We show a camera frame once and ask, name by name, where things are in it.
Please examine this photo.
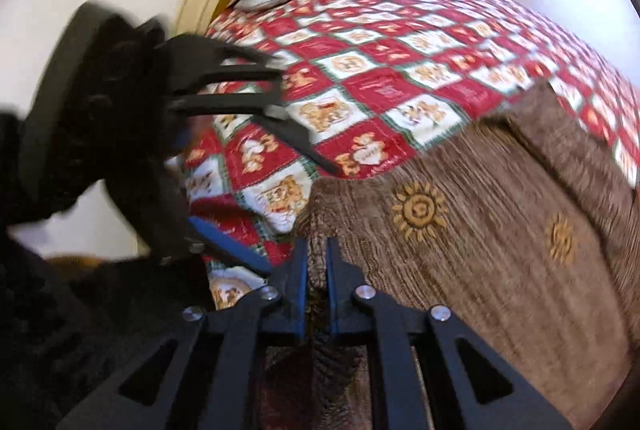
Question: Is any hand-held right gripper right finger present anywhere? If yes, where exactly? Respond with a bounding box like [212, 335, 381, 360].
[325, 237, 574, 430]

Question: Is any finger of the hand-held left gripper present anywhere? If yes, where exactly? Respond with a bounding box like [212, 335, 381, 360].
[186, 216, 274, 277]
[164, 34, 342, 177]

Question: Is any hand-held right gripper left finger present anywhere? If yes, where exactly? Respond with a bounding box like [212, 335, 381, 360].
[55, 237, 309, 430]

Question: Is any brown knit sun-pattern sweater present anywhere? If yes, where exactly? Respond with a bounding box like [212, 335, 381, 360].
[254, 78, 640, 430]

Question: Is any red checkered bear-print bed blanket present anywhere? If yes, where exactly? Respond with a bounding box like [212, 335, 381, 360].
[165, 0, 640, 311]

